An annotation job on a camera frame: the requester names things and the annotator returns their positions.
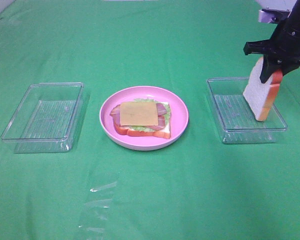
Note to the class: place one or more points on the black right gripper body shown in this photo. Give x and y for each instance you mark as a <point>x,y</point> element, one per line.
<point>282,46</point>

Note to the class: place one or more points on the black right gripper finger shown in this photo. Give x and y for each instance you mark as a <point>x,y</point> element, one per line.
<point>269,66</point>
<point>289,66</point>

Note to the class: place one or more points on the toy bread slice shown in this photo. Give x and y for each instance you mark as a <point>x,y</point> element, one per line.
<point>261,96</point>
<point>126,130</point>

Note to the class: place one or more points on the toy lettuce leaf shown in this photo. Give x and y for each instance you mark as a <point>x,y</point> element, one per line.
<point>164,114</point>

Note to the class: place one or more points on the toy bacon strip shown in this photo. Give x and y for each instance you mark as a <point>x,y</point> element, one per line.
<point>161,108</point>
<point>162,122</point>

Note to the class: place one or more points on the yellow toy cheese slice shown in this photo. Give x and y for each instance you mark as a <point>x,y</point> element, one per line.
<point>138,114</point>

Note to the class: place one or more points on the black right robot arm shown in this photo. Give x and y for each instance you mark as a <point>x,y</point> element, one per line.
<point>294,11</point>

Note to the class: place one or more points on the right clear plastic tray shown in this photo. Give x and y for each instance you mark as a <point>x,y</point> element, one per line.
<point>234,120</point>

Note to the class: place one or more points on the clear plastic tray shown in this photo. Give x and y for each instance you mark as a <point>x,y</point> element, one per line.
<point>234,120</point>
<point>47,118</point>

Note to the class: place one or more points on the pink round plate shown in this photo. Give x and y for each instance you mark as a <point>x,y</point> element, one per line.
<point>178,121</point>

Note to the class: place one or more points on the left clear plastic tray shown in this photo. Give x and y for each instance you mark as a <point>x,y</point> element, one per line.
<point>47,118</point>

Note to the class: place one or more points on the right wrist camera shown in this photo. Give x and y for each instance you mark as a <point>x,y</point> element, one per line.
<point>272,16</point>

